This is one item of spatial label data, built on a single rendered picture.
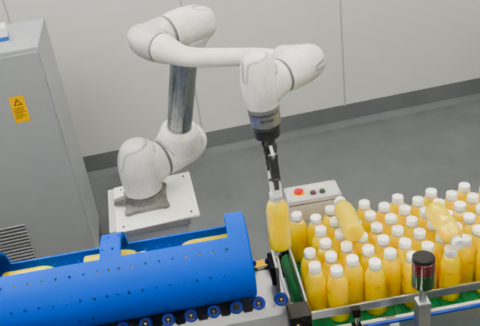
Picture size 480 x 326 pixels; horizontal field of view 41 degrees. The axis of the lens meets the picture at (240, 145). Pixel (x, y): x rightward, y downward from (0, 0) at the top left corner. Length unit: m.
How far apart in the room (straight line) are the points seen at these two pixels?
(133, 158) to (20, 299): 0.72
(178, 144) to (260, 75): 0.92
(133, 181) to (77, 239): 1.37
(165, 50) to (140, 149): 0.59
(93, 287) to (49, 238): 1.82
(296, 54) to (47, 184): 2.15
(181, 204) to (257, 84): 1.01
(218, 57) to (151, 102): 2.91
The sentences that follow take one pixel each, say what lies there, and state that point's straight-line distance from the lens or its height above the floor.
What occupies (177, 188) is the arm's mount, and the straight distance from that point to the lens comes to 2.74.
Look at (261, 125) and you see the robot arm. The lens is 1.80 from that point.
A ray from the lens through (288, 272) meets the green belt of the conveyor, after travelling 2.41.
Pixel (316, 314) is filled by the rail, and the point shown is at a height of 0.97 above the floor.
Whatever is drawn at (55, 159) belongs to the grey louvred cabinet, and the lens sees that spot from 3.62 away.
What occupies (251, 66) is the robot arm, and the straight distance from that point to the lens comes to 1.73.
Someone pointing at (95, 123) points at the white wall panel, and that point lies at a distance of 4.92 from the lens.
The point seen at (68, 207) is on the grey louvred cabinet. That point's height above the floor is 0.51.
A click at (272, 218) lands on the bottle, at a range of 1.97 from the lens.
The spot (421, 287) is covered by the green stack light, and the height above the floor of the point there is 1.18.
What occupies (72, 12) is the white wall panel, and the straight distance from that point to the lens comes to 4.63.
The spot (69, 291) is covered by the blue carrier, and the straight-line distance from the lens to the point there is 2.11.
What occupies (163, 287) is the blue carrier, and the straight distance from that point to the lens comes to 2.07.
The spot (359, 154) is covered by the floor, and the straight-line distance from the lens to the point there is 4.83.
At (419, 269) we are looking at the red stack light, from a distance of 1.88.
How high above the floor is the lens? 2.45
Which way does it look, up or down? 29 degrees down
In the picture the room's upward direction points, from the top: 8 degrees counter-clockwise
